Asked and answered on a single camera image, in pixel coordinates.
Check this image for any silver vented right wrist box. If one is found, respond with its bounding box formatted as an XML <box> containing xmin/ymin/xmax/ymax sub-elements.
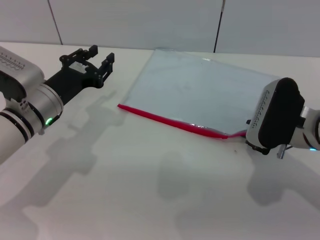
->
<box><xmin>245</xmin><ymin>77</ymin><xmax>306</xmax><ymax>151</ymax></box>

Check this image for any black vertical pole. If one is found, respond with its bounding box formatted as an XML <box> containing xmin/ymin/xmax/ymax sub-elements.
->
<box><xmin>213</xmin><ymin>0</ymin><xmax>227</xmax><ymax>53</ymax></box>

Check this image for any silver vented wrist box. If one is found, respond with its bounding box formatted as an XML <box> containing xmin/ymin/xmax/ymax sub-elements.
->
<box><xmin>0</xmin><ymin>46</ymin><xmax>45</xmax><ymax>102</ymax></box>
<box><xmin>245</xmin><ymin>77</ymin><xmax>306</xmax><ymax>151</ymax></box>

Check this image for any silver vented left wrist box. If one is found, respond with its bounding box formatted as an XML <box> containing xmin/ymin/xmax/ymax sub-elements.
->
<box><xmin>0</xmin><ymin>46</ymin><xmax>45</xmax><ymax>102</ymax></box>

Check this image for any silver metal bolt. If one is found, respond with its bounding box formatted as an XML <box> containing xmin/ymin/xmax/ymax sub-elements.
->
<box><xmin>276</xmin><ymin>144</ymin><xmax>287</xmax><ymax>160</ymax></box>

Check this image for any thin grey vertical rod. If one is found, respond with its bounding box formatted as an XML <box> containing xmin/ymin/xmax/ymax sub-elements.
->
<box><xmin>47</xmin><ymin>0</ymin><xmax>63</xmax><ymax>46</ymax></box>

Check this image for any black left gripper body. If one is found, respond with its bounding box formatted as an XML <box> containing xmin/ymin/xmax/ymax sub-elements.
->
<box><xmin>44</xmin><ymin>58</ymin><xmax>105</xmax><ymax>107</ymax></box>

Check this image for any clear red-zip document bag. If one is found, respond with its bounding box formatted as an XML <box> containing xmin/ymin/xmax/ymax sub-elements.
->
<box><xmin>117</xmin><ymin>48</ymin><xmax>276</xmax><ymax>141</ymax></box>

